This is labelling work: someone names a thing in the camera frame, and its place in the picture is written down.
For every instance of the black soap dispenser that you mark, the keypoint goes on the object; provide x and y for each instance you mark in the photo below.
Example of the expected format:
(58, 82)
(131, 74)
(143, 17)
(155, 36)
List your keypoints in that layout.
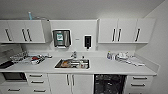
(87, 42)

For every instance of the small dish soap bottle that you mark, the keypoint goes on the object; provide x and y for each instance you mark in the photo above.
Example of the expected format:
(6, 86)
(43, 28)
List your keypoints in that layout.
(83, 58)

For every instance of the chrome faucet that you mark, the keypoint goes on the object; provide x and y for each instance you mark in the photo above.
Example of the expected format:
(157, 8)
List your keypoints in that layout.
(74, 55)

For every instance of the white mug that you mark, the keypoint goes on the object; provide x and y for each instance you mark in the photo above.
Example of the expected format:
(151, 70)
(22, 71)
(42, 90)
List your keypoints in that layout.
(83, 65)

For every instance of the orange bowl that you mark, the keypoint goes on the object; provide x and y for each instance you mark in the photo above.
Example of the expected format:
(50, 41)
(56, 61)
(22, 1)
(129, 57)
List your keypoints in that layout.
(70, 64)

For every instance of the steel paper towel dispenser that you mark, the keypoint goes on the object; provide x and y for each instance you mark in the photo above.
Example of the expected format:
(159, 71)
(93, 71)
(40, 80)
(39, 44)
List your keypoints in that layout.
(61, 38)

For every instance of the steel sink basin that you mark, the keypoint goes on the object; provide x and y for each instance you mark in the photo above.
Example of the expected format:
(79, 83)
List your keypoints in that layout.
(58, 66)

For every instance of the stack of white dishes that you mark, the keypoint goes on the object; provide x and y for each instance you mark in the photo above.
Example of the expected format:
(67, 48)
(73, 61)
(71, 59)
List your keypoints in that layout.
(122, 56)

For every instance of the white two-door base cabinet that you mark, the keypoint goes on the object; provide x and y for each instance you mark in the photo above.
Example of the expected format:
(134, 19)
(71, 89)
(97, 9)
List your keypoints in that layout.
(70, 85)

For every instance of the dish rack with items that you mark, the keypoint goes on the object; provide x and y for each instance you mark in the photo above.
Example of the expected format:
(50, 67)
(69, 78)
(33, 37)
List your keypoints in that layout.
(30, 58)

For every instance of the wide white drawer cabinet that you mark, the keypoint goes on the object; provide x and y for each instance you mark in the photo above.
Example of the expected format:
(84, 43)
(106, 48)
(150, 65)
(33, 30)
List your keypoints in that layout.
(36, 85)

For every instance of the light blue bottle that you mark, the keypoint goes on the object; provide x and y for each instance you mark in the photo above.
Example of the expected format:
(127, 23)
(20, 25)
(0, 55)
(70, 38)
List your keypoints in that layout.
(30, 15)

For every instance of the narrow white drawer cabinet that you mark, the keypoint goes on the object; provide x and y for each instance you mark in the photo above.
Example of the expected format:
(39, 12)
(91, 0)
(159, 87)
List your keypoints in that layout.
(139, 85)

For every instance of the black built-in microwave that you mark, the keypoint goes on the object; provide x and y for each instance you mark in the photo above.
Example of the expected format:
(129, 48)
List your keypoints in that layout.
(14, 76)

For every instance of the small white wall plate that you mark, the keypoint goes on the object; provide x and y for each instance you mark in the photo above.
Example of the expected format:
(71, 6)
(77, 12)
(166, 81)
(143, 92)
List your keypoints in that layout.
(77, 38)

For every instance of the white wall cabinet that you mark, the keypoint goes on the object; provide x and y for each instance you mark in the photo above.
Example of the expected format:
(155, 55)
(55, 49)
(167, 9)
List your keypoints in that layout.
(23, 31)
(126, 30)

